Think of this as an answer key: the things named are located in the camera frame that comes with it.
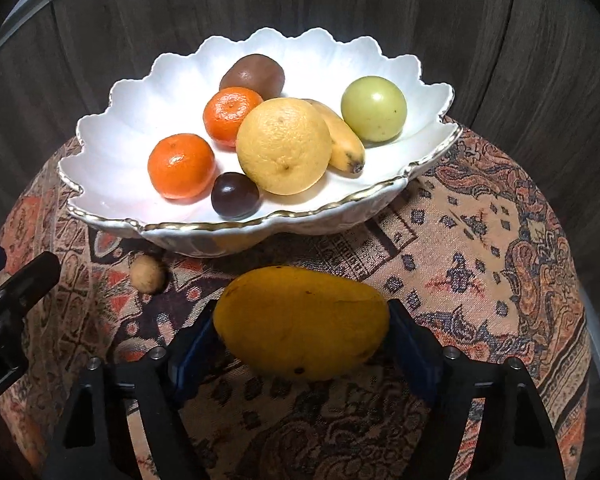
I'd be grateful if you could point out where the yellow mango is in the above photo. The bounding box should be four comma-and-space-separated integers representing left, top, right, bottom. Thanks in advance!
212, 266, 391, 381

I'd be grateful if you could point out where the small brown nut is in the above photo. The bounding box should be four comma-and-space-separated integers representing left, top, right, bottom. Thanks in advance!
130, 255, 168, 294

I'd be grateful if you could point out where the large yellow citrus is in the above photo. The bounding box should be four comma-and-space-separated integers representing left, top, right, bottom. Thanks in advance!
236, 97, 332, 196

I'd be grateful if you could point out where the small yellow banana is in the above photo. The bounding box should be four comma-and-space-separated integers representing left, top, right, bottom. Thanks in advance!
300, 99, 367, 175

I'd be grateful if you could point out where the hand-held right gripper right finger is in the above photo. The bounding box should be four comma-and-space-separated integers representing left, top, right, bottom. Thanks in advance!
387, 299, 566, 480

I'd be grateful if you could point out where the white scalloped bowl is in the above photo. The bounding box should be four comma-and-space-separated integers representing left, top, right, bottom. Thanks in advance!
57, 27, 463, 258

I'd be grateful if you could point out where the patterned paisley tablecloth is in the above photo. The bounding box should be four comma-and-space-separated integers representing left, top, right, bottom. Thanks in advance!
0, 115, 593, 480

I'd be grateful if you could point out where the orange mandarin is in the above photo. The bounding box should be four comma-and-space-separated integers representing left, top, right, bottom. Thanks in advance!
203, 87, 265, 148
147, 133, 216, 200

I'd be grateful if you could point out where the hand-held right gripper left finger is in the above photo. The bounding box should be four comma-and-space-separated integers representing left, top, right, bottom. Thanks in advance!
42, 300, 226, 480

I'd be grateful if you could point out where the green apple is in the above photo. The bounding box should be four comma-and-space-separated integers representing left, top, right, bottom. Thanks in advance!
341, 76, 408, 142

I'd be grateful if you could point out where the dark plum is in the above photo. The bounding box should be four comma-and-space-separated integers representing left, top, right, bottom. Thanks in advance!
211, 172, 261, 221

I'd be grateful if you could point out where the brown kiwi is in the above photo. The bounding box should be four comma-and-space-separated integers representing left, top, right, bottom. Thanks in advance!
219, 54, 286, 102

